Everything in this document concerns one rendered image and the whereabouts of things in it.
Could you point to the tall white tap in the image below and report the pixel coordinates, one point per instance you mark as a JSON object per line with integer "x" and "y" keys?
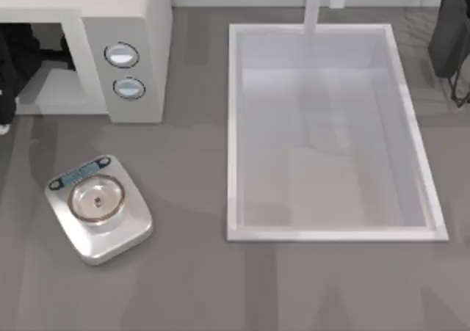
{"x": 313, "y": 4}

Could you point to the round microwave knob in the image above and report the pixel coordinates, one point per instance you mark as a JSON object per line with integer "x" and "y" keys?
{"x": 129, "y": 88}
{"x": 121, "y": 55}

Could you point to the pale microwave oven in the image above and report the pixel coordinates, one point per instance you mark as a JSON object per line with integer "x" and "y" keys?
{"x": 128, "y": 0}

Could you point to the white sink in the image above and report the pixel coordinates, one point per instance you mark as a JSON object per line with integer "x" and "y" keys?
{"x": 330, "y": 233}

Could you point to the silver kitchen scale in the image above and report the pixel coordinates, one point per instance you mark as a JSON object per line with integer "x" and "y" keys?
{"x": 121, "y": 232}

